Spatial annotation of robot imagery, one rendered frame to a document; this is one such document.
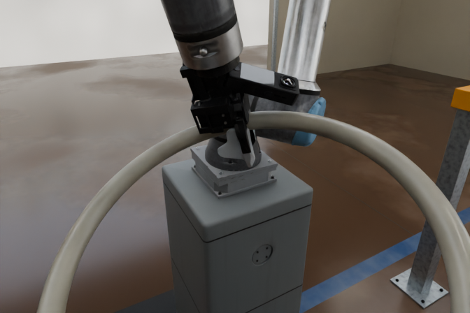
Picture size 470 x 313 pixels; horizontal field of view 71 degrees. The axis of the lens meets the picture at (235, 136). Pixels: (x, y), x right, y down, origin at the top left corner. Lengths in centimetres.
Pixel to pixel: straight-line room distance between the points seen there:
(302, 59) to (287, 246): 63
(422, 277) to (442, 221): 164
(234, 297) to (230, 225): 30
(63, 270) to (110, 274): 162
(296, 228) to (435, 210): 78
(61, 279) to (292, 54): 73
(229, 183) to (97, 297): 118
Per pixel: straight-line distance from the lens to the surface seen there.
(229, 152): 56
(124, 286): 202
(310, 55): 93
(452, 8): 734
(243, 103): 50
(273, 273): 124
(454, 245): 41
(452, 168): 172
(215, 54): 44
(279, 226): 111
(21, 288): 223
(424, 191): 44
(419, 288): 210
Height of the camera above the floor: 144
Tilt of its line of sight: 24 degrees down
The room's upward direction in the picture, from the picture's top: straight up
